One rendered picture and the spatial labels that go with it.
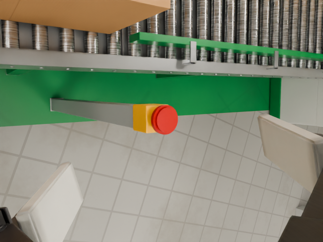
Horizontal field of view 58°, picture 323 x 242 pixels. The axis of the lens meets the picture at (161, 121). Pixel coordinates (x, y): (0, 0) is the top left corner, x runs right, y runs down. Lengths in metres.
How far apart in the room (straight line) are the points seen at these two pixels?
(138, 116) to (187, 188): 1.47
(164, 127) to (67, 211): 0.51
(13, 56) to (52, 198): 0.86
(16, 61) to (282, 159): 0.91
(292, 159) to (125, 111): 0.66
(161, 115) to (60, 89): 1.04
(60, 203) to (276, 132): 0.13
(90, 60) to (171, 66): 0.35
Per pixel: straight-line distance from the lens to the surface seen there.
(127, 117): 0.79
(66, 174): 0.19
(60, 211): 0.18
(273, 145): 0.19
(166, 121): 0.68
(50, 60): 1.03
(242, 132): 2.44
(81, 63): 1.06
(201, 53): 1.41
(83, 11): 0.88
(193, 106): 2.07
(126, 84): 1.78
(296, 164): 0.17
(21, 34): 1.13
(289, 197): 3.14
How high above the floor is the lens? 1.60
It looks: 56 degrees down
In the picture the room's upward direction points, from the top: 99 degrees clockwise
